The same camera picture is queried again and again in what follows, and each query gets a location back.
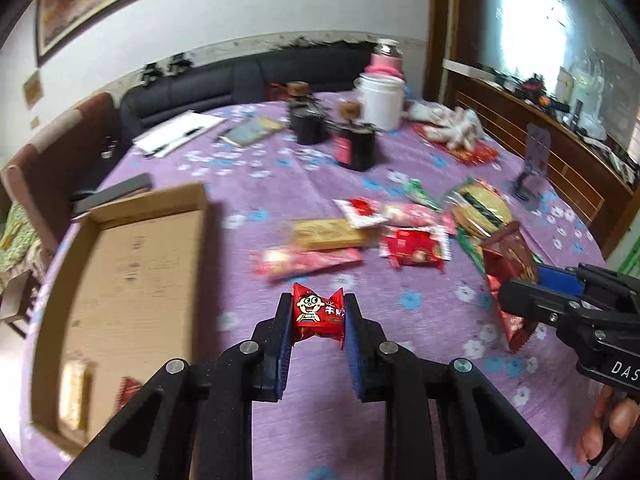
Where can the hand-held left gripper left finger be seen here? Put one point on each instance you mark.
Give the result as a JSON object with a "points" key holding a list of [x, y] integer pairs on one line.
{"points": [[285, 355]]}

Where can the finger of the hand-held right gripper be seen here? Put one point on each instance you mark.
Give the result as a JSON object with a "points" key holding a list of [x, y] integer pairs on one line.
{"points": [[530, 300], [560, 279]]}

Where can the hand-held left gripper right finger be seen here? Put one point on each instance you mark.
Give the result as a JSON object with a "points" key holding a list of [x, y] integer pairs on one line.
{"points": [[351, 355]]}

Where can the dark red foil snack packet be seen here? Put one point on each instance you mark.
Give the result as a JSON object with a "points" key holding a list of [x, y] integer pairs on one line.
{"points": [[510, 265]]}

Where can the red cartoon candy packet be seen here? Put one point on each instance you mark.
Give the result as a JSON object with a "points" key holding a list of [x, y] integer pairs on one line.
{"points": [[317, 315]]}

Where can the cardboard box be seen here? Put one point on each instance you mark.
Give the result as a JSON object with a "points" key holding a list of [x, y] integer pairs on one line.
{"points": [[130, 280]]}

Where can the person's right hand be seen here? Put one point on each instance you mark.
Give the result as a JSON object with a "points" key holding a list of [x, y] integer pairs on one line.
{"points": [[625, 417]]}

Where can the green white snack packet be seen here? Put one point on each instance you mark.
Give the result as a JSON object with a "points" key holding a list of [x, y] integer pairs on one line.
{"points": [[470, 247]]}

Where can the long pink snack packet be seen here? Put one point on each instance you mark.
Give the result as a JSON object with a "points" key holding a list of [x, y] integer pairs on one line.
{"points": [[305, 261]]}

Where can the round cracker packet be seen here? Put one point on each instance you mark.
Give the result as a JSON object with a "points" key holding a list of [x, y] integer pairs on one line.
{"points": [[480, 207]]}

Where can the beige snack packet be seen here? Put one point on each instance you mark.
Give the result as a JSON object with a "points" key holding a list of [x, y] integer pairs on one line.
{"points": [[327, 234]]}

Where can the red white snack packet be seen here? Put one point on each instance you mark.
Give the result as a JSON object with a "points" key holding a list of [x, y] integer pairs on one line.
{"points": [[412, 247]]}

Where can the purple phone stand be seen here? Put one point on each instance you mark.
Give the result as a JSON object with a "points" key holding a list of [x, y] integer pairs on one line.
{"points": [[537, 145]]}

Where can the small white red packet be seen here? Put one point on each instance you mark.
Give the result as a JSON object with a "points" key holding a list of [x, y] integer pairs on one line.
{"points": [[360, 211]]}

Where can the red foil bag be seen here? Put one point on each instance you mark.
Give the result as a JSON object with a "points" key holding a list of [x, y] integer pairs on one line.
{"points": [[475, 154]]}

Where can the purple floral tablecloth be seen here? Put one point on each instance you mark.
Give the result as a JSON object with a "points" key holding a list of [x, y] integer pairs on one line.
{"points": [[280, 190]]}

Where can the white plush toy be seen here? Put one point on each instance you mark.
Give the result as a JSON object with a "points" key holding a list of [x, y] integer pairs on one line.
{"points": [[460, 132]]}

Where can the wooden sideboard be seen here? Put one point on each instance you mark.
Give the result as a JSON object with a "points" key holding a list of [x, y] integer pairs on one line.
{"points": [[500, 110]]}

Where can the red black device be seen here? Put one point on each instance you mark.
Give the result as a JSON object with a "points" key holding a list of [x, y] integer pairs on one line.
{"points": [[535, 90]]}

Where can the black canister with cork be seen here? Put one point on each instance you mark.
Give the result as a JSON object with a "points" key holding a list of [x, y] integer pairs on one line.
{"points": [[307, 127], [357, 150]]}

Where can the beige snack bar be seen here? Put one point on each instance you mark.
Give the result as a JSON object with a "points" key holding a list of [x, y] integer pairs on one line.
{"points": [[77, 395]]}

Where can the white cotton glove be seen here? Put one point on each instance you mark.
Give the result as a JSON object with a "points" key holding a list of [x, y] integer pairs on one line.
{"points": [[425, 110]]}

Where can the thin booklet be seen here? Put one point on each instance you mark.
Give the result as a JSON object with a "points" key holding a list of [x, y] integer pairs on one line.
{"points": [[250, 131]]}

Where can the white flat box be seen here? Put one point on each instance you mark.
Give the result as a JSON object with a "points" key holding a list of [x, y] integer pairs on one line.
{"points": [[460, 67]]}

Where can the black pen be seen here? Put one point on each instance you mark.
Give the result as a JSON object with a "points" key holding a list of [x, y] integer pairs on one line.
{"points": [[192, 132]]}

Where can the white plastic jar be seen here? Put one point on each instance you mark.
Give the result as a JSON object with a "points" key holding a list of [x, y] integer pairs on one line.
{"points": [[382, 102]]}

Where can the white paper sheets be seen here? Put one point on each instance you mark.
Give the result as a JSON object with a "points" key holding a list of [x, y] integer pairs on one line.
{"points": [[170, 135]]}

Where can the bottle with pink sleeve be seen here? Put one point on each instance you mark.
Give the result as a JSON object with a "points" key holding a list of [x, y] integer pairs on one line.
{"points": [[387, 62]]}

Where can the black sofa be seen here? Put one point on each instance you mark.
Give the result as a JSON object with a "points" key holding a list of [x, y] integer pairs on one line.
{"points": [[200, 85]]}

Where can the green patterned cushion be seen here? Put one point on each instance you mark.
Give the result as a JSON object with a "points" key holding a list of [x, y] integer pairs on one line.
{"points": [[20, 240]]}

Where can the brown upholstered chair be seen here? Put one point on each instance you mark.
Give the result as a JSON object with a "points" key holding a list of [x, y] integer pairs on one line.
{"points": [[55, 160]]}

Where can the black ornament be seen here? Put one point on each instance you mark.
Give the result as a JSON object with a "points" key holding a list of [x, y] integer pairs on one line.
{"points": [[180, 63], [151, 73]]}

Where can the small wall plaque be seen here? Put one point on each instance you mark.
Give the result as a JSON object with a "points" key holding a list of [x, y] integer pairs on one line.
{"points": [[32, 89]]}

